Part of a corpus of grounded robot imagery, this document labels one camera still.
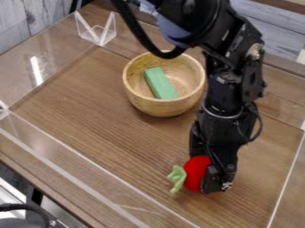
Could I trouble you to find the wooden bowl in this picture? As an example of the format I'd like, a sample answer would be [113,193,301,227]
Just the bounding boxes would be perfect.
[124,53,206,118]

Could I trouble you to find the green rectangular block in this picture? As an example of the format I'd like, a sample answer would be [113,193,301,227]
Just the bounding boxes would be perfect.
[145,67,180,99]

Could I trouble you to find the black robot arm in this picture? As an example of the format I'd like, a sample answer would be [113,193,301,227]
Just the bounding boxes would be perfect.
[156,0,267,193]

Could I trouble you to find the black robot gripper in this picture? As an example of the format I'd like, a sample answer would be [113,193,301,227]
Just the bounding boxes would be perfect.
[189,102,260,194]

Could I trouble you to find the black cable lower left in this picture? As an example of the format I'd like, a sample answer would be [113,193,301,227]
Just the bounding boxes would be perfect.
[0,202,53,228]

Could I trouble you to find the clear acrylic table barrier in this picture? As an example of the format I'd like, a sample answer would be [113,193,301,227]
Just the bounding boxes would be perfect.
[0,101,305,228]

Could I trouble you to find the black metal bracket with bolt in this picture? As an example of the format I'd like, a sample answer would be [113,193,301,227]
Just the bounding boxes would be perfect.
[26,189,70,228]

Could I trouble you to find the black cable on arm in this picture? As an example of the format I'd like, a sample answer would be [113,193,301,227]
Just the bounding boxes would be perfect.
[111,0,190,59]

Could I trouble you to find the red plush tomato toy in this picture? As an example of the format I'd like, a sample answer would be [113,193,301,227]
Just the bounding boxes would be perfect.
[166,154,213,194]

